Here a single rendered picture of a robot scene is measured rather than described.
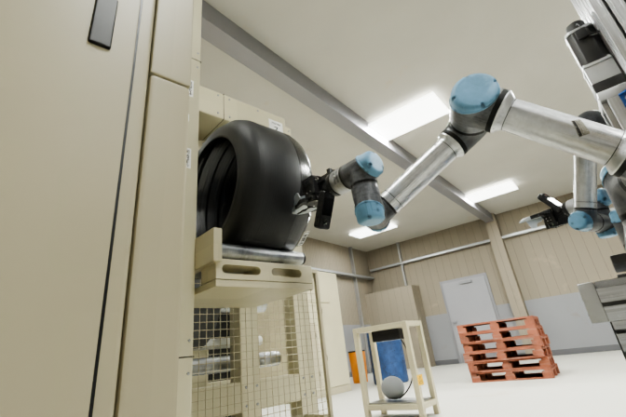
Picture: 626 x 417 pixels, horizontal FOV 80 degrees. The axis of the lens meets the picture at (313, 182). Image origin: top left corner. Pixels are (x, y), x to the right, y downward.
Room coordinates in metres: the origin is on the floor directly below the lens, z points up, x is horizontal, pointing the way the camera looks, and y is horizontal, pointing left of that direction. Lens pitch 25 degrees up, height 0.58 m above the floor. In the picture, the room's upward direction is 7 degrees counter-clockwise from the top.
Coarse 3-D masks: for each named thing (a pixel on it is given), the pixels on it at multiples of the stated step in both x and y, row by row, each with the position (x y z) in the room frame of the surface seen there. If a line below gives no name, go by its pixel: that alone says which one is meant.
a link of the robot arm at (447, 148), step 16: (448, 128) 0.95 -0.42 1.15; (448, 144) 0.96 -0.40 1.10; (464, 144) 0.95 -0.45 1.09; (416, 160) 1.00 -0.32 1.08; (432, 160) 0.97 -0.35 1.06; (448, 160) 0.98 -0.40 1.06; (400, 176) 1.01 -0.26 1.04; (416, 176) 0.99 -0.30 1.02; (432, 176) 1.00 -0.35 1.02; (384, 192) 1.02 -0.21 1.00; (400, 192) 1.00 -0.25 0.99; (416, 192) 1.01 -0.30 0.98; (400, 208) 1.03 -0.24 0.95; (384, 224) 1.05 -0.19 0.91
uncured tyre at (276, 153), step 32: (224, 128) 1.14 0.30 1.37; (256, 128) 1.07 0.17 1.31; (224, 160) 1.40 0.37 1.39; (256, 160) 1.04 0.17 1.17; (288, 160) 1.11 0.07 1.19; (224, 192) 1.50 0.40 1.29; (256, 192) 1.05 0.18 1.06; (288, 192) 1.12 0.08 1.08; (224, 224) 1.13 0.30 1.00; (256, 224) 1.10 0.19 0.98; (288, 224) 1.17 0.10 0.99
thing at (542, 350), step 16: (496, 320) 5.89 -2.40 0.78; (512, 320) 6.18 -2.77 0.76; (528, 320) 5.66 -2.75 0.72; (464, 336) 6.15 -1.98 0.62; (496, 336) 5.90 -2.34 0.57; (528, 336) 5.67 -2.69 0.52; (544, 336) 5.89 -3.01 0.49; (480, 352) 6.06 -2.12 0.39; (496, 352) 5.93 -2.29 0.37; (512, 352) 6.37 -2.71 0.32; (544, 352) 5.85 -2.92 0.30; (480, 368) 6.39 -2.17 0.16; (496, 368) 6.27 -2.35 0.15; (512, 368) 5.88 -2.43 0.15; (528, 368) 5.76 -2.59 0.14; (544, 368) 5.65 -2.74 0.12
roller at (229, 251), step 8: (224, 248) 1.06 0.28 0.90; (232, 248) 1.08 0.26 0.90; (240, 248) 1.11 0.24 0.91; (248, 248) 1.13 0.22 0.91; (256, 248) 1.15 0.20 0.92; (264, 248) 1.18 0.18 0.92; (224, 256) 1.08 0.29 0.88; (232, 256) 1.09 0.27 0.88; (240, 256) 1.11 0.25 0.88; (248, 256) 1.13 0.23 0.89; (256, 256) 1.15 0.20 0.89; (264, 256) 1.17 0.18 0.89; (272, 256) 1.19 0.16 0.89; (280, 256) 1.21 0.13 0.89; (288, 256) 1.23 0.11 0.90; (296, 256) 1.26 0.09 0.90; (304, 256) 1.28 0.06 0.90; (296, 264) 1.29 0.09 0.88
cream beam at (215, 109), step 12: (204, 96) 1.37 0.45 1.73; (216, 96) 1.42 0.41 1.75; (204, 108) 1.37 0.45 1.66; (216, 108) 1.42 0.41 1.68; (228, 108) 1.46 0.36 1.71; (240, 108) 1.51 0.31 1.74; (252, 108) 1.56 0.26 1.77; (204, 120) 1.43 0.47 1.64; (216, 120) 1.44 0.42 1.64; (228, 120) 1.46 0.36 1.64; (252, 120) 1.56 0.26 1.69; (264, 120) 1.60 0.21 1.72; (276, 120) 1.66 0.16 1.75; (204, 132) 1.53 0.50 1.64
